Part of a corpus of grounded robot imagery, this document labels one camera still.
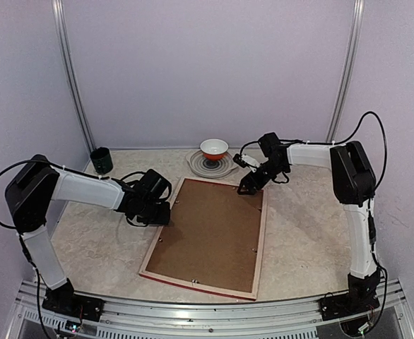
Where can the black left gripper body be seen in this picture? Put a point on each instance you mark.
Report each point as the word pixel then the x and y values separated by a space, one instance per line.
pixel 150 215

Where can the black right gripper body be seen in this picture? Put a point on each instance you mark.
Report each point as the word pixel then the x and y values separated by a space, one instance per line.
pixel 273 171

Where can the brown backing board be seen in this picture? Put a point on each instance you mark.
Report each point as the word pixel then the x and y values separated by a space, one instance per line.
pixel 207 236

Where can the red wooden picture frame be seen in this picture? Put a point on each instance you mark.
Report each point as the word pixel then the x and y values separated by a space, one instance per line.
pixel 260 247

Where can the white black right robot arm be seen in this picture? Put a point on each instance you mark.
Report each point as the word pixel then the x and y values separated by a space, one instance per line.
pixel 354 186

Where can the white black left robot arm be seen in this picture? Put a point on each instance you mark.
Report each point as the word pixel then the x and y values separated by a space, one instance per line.
pixel 40 184

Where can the orange white bowl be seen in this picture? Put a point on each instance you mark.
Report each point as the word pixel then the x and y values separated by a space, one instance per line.
pixel 214 149

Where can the grey striped plate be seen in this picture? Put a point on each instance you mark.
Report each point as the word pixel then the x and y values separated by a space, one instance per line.
pixel 210 169

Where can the dark green mug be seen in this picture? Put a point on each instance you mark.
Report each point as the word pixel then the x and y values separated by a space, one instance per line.
pixel 101 160

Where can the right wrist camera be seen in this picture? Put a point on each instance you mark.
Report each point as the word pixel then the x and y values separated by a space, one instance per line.
pixel 244 161

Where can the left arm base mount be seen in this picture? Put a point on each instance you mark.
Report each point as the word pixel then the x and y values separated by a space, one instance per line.
pixel 77 306

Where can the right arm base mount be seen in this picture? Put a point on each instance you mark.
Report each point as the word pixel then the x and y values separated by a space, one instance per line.
pixel 339 306

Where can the right aluminium post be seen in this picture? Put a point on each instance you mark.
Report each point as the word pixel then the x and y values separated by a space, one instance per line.
pixel 351 51

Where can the aluminium post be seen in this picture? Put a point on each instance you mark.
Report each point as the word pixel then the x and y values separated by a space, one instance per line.
pixel 63 38
pixel 351 51

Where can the left aluminium post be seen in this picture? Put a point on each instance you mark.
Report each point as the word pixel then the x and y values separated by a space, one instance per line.
pixel 63 38

